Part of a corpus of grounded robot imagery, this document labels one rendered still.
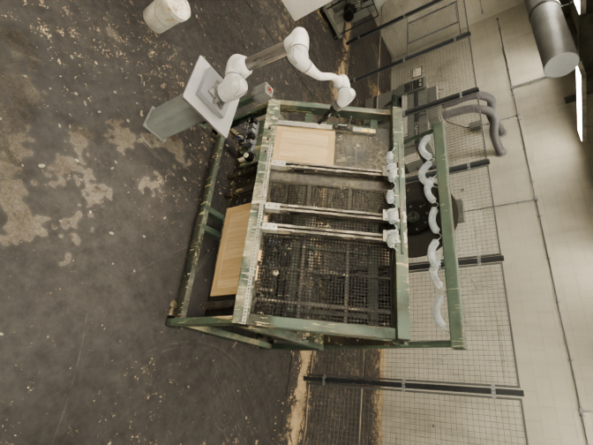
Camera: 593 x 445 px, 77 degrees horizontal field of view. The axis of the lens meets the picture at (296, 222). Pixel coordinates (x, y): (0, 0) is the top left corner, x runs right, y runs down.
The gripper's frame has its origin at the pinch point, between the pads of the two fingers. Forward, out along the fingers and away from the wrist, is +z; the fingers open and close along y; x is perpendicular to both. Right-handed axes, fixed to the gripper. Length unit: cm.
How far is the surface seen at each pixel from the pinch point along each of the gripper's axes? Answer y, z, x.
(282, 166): -37, 37, 4
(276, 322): -166, 45, -41
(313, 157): -14.9, 25.4, -16.6
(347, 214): -64, 10, -57
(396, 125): 35, -26, -64
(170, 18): 53, 56, 156
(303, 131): 10.0, 29.6, 1.1
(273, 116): 17, 42, 30
